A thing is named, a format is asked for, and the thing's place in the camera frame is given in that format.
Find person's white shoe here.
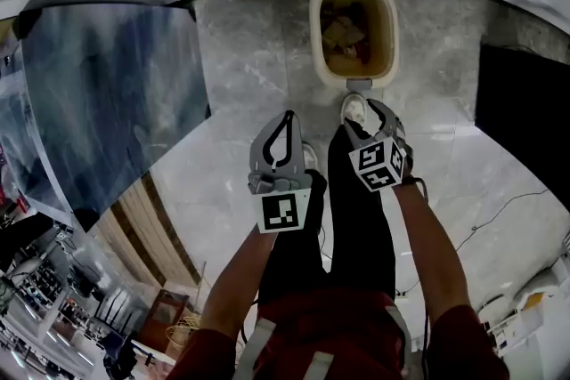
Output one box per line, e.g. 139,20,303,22
340,93,371,131
302,141,320,173

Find person's left forearm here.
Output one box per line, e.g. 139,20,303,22
199,229,280,342

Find person's left white shoe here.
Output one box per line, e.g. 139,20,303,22
302,141,320,173

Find brown wooden box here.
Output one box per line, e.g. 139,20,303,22
140,288,191,344

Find person's red top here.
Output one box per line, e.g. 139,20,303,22
167,291,511,380

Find stack of wooden planks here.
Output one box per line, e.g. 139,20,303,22
95,173,202,288

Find brown paper trash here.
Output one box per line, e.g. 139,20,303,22
321,2,371,64

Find person's right white shoe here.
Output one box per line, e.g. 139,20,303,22
340,93,371,131

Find gold wire basket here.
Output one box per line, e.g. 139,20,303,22
165,311,201,348

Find person's black trousers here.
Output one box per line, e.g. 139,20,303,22
257,124,397,304

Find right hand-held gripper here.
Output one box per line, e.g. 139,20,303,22
342,100,414,193

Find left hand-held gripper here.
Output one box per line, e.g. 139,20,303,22
247,109,313,235

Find person's right forearm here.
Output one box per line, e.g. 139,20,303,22
394,182,473,321

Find white pedal trash bin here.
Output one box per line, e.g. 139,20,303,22
309,0,419,91

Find black glass-door cabinet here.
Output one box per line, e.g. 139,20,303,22
475,43,570,188

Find black floor cable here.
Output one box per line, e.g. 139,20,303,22
456,189,550,250

